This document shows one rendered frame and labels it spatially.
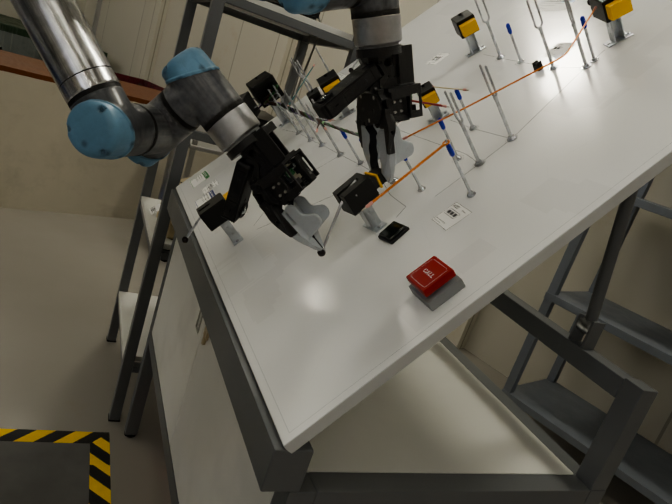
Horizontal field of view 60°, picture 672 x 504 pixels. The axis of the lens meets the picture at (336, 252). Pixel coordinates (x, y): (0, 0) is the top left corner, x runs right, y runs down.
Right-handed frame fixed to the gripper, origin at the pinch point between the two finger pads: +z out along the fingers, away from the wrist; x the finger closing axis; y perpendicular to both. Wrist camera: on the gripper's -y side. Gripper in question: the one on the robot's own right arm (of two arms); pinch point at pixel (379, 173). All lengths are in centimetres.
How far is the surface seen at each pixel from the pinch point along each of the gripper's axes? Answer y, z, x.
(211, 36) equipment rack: 3, -25, 91
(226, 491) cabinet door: -37, 45, -4
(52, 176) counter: -47, 44, 316
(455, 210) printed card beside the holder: 5.6, 5.1, -12.7
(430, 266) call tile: -7.2, 7.3, -23.1
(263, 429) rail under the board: -33.2, 23.2, -20.5
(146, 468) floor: -47, 99, 82
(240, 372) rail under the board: -31.4, 22.5, -6.7
